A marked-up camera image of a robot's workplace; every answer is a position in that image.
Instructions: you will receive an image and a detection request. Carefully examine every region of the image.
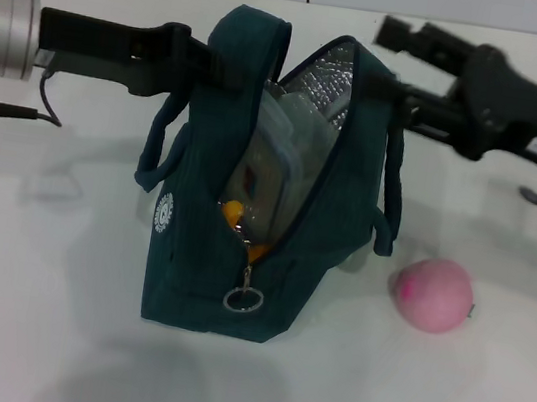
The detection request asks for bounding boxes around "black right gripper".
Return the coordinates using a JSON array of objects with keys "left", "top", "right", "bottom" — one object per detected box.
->
[{"left": 357, "top": 13, "right": 537, "bottom": 171}]

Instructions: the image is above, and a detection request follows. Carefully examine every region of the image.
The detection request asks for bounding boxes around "pink toy peach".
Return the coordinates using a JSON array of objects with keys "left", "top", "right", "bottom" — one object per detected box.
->
[{"left": 382, "top": 252, "right": 480, "bottom": 339}]

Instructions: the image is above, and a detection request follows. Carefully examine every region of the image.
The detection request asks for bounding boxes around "dark teal insulated lunch bag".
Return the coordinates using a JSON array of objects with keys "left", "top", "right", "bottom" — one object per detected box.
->
[{"left": 111, "top": 0, "right": 429, "bottom": 363}]

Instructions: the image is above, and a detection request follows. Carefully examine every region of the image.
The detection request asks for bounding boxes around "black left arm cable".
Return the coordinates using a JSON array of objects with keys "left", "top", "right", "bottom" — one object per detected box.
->
[{"left": 0, "top": 61, "right": 71, "bottom": 129}]

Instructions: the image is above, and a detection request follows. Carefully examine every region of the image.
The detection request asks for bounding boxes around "yellow banana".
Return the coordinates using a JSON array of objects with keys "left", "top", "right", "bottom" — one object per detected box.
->
[{"left": 213, "top": 197, "right": 279, "bottom": 266}]

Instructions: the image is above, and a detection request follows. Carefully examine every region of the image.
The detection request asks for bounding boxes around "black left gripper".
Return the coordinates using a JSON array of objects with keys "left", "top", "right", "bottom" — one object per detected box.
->
[{"left": 31, "top": 3, "right": 252, "bottom": 112}]

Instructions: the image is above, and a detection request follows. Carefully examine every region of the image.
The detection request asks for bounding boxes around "clear food container blue seal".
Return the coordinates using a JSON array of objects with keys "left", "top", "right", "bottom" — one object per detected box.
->
[{"left": 215, "top": 82, "right": 350, "bottom": 251}]

